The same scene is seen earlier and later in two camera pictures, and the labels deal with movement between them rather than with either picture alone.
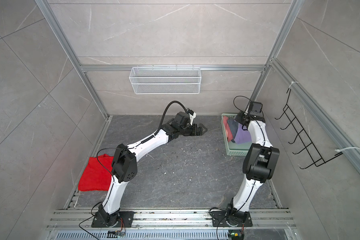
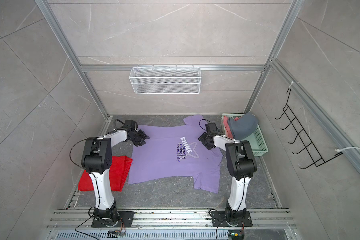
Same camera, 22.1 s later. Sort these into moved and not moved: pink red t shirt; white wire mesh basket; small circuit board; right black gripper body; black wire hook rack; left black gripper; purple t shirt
Moved: left black gripper; purple t shirt; right black gripper body
Not moved: pink red t shirt; black wire hook rack; white wire mesh basket; small circuit board
